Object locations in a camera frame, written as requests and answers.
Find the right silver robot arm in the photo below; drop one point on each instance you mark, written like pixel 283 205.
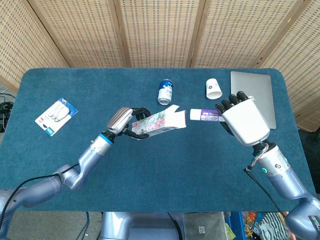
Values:
pixel 285 180

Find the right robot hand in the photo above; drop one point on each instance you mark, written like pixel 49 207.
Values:
pixel 247 122

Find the white paper cup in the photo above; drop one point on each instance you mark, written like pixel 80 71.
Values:
pixel 213 88

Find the silver robot torso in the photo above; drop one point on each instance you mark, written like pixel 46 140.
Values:
pixel 117 226

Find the blue plastic crate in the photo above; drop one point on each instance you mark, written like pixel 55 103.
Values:
pixel 236 225

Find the blue white drink can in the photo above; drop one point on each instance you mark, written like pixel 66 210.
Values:
pixel 165 92

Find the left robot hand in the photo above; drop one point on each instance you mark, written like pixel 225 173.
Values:
pixel 120 121

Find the blue table cloth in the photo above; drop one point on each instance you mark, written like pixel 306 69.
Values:
pixel 160 170

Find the correction tape blister pack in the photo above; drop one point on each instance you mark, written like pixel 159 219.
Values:
pixel 56 116

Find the floral toothpaste carton box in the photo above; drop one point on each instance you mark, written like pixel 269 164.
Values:
pixel 155 124

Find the woven bamboo folding screen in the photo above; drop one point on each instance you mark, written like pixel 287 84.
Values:
pixel 160 30

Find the grey closed laptop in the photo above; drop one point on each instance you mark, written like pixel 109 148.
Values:
pixel 260 83

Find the black white striped cloth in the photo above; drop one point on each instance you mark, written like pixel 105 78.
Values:
pixel 273 226

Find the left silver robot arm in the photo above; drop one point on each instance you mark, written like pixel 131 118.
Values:
pixel 90 157

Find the white and purple tube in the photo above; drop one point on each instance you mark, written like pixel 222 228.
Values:
pixel 200 114

